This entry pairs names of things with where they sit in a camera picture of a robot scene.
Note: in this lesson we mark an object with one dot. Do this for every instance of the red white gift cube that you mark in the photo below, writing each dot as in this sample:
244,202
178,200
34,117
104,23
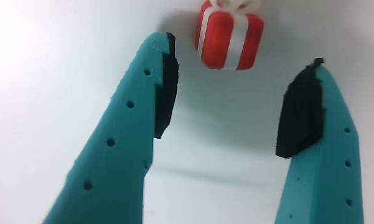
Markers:
228,40

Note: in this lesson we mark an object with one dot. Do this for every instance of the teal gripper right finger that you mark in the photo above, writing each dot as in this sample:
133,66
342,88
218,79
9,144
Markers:
326,174

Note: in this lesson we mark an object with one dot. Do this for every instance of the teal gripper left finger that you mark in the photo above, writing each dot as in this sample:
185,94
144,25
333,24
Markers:
121,140

